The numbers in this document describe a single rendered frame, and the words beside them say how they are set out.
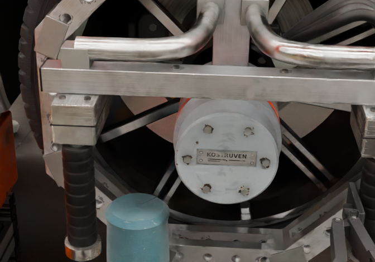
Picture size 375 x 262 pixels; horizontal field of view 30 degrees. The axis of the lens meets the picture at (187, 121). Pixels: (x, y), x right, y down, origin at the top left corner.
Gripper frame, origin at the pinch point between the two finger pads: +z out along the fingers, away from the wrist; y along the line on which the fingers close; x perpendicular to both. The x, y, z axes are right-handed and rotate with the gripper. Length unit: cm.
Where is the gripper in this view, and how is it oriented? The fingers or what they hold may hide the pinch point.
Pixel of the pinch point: (373, 208)
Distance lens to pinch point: 83.4
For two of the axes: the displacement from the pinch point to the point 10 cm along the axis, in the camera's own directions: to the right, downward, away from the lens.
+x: 0.2, -9.1, -4.2
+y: 10.0, 0.4, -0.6
